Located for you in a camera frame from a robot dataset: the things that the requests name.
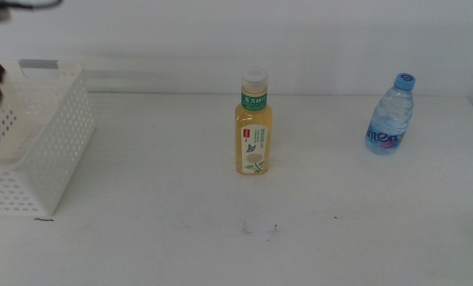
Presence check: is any yellow tea bottle white cap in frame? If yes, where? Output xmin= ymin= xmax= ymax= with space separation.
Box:
xmin=235 ymin=66 xmax=274 ymax=176

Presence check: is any clear water bottle blue cap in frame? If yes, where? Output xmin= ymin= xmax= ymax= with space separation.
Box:
xmin=364 ymin=72 xmax=417 ymax=156

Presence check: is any white perforated plastic basket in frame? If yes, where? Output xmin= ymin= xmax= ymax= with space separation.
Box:
xmin=0 ymin=59 xmax=97 ymax=218

